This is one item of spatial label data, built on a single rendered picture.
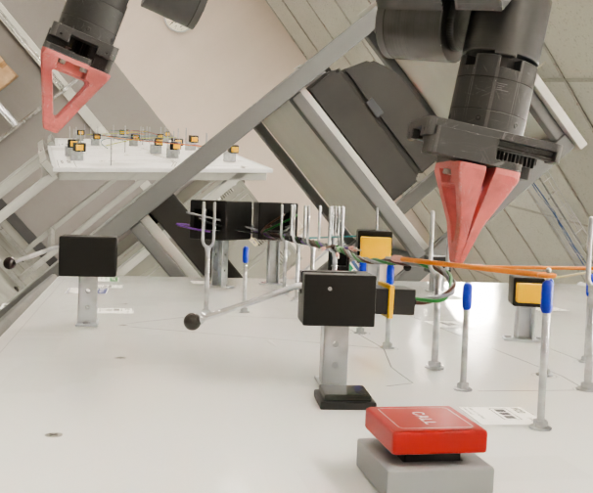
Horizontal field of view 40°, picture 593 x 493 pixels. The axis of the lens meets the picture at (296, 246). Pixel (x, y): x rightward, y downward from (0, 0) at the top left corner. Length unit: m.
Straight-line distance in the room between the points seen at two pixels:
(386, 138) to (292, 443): 1.28
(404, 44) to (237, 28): 7.72
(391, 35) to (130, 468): 0.39
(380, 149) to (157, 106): 6.56
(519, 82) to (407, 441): 0.30
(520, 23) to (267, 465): 0.36
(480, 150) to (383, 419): 0.24
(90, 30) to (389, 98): 0.99
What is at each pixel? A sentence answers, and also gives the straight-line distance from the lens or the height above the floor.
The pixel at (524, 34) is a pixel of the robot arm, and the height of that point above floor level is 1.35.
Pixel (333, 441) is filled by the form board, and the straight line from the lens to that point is 0.51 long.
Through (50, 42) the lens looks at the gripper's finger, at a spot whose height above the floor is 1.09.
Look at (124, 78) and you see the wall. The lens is 8.16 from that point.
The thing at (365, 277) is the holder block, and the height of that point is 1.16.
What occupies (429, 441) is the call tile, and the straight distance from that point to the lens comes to 0.42.
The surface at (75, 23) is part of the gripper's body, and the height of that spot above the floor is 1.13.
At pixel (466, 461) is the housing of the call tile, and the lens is 0.44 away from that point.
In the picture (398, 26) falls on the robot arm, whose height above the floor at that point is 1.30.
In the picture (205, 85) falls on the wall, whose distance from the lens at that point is 8.28.
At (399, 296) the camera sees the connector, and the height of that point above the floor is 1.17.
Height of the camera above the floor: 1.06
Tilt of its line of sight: 6 degrees up
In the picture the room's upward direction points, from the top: 50 degrees clockwise
